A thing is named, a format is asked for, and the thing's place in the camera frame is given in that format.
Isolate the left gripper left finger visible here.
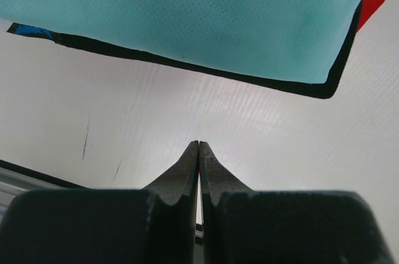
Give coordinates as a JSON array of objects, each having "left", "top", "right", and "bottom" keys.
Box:
[{"left": 1, "top": 141, "right": 199, "bottom": 263}]

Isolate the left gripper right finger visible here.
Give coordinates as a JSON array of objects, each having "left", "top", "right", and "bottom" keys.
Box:
[{"left": 198, "top": 142, "right": 394, "bottom": 263}]

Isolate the black t shirt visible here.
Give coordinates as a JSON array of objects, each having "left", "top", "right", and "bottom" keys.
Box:
[{"left": 1, "top": 2, "right": 363, "bottom": 99}]

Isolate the teal t shirt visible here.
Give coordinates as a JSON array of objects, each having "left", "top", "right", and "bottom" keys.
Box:
[{"left": 1, "top": 0, "right": 361, "bottom": 84}]

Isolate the red t shirt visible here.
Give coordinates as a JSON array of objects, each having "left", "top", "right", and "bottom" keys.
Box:
[{"left": 357, "top": 0, "right": 386, "bottom": 31}]

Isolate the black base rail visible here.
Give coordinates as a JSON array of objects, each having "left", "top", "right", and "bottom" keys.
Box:
[{"left": 1, "top": 160, "right": 84, "bottom": 219}]

